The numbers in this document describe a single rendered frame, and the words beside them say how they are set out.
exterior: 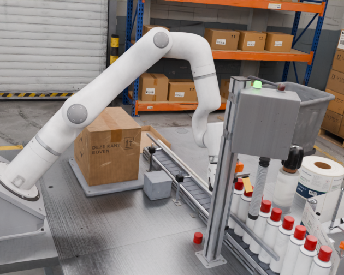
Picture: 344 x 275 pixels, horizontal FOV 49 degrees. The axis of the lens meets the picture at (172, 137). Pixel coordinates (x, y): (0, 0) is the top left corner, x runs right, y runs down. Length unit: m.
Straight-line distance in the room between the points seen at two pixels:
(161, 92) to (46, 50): 1.63
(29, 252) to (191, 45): 0.94
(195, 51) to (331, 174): 0.83
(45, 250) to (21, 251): 0.08
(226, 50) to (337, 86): 1.53
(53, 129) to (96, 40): 4.13
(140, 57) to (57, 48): 4.14
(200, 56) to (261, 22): 5.08
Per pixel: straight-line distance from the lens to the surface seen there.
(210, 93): 1.47
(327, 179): 1.82
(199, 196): 1.70
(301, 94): 4.52
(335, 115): 5.24
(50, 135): 1.45
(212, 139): 1.51
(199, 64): 1.46
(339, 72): 5.20
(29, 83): 5.60
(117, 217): 1.61
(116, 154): 1.74
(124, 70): 1.42
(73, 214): 1.63
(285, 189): 1.66
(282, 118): 1.13
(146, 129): 2.46
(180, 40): 1.48
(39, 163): 1.48
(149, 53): 1.38
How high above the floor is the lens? 1.75
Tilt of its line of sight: 23 degrees down
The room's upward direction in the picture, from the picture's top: 6 degrees clockwise
